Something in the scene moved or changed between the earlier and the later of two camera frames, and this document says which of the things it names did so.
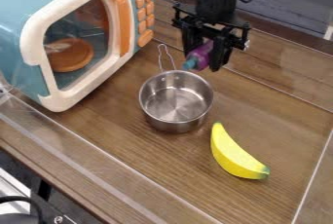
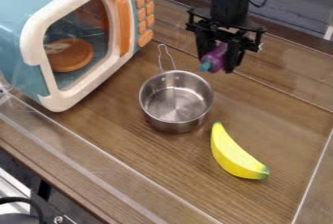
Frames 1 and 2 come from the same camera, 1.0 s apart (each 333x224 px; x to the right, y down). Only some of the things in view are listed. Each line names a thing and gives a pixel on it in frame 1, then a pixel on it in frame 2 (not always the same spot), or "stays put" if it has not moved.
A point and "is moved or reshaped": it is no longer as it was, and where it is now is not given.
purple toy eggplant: [197, 58] is moved or reshaped
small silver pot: [176, 97] stays put
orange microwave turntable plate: [70, 55] stays put
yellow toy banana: [230, 156] stays put
